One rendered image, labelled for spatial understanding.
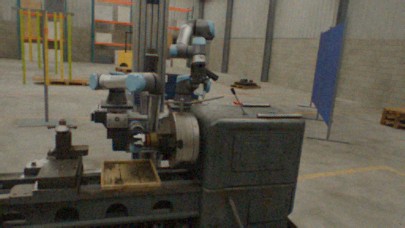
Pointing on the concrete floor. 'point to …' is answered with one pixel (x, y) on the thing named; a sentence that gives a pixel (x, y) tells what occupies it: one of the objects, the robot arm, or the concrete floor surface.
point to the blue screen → (327, 75)
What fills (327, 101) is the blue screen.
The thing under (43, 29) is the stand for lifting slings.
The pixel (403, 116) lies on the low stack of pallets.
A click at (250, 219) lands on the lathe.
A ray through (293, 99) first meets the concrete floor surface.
